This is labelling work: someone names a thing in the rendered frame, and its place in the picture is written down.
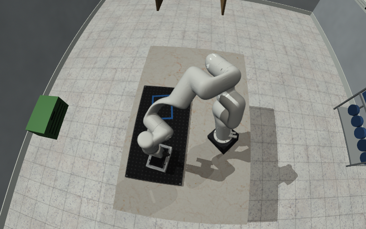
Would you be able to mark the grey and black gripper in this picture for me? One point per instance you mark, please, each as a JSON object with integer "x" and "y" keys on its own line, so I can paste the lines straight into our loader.
{"x": 160, "y": 153}

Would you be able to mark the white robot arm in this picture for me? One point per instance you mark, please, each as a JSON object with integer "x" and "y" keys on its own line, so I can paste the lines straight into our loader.
{"x": 229, "y": 106}

